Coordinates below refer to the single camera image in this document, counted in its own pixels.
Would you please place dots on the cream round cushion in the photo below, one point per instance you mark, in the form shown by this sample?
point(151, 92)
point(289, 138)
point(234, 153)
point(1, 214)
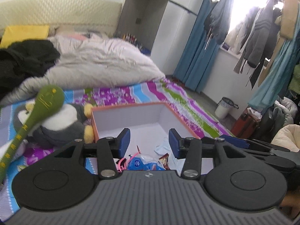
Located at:
point(288, 137)

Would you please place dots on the yellow pillow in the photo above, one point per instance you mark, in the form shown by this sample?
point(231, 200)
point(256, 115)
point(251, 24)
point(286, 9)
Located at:
point(23, 34)

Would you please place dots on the blue plastic bag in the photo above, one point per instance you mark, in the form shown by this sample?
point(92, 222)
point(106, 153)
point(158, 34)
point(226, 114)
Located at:
point(143, 164)

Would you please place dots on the blue face mask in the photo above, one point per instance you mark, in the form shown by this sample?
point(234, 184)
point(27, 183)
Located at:
point(163, 146)

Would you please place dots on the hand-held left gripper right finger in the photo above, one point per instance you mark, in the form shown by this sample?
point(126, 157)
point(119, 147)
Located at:
point(174, 144)

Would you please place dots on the white trash bin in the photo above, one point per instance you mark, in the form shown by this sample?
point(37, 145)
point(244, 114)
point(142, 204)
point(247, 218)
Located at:
point(223, 109)

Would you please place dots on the grey white wardrobe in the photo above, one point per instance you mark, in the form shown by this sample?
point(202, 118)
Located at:
point(161, 23)

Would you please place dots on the light grey duvet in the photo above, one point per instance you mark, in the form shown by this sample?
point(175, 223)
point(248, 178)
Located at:
point(100, 61)

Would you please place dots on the green plush stick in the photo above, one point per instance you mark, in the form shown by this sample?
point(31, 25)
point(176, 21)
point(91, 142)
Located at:
point(46, 103)

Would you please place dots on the red case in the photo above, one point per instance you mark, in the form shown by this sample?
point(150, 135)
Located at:
point(243, 124)

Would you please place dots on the grey striped hanging sweater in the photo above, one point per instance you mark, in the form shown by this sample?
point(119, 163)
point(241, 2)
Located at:
point(257, 39)

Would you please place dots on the tan hanging coat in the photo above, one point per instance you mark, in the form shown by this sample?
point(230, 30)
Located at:
point(289, 16)

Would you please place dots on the blue curtain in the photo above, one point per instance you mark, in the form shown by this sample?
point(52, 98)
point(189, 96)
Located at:
point(199, 58)

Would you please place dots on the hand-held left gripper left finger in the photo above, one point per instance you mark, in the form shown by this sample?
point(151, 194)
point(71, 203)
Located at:
point(125, 143)

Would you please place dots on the grey puffer jacket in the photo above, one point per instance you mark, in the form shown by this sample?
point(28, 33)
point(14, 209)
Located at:
point(284, 110)

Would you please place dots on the person's right forearm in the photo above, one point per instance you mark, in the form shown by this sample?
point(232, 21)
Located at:
point(293, 201)

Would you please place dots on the orange cardboard box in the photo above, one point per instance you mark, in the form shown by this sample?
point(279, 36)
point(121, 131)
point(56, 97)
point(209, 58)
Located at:
point(140, 119)

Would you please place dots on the green fuzzy garment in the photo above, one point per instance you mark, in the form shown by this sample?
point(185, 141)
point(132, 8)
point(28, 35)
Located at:
point(295, 79)

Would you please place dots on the grey penguin plush toy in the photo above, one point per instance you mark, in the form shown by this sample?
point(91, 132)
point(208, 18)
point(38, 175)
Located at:
point(63, 124)

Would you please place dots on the cream padded headboard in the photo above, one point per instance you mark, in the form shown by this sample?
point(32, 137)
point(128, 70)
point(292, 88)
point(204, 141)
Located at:
point(61, 9)

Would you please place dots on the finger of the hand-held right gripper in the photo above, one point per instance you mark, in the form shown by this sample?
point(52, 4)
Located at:
point(234, 138)

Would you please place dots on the teal hanging garment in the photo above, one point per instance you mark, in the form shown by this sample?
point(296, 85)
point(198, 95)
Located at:
point(276, 79)

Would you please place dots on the row of small bottles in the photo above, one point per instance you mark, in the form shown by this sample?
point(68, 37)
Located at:
point(132, 39)

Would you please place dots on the colourful floral bed sheet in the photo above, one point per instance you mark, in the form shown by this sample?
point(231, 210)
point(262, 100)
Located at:
point(145, 93)

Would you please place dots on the pink ribbon strips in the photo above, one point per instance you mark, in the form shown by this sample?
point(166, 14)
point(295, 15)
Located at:
point(123, 163)

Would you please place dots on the black clothing pile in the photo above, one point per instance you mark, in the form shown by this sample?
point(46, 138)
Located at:
point(25, 61)

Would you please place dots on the small red snack packet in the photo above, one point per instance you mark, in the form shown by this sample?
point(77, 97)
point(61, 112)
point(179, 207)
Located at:
point(164, 161)

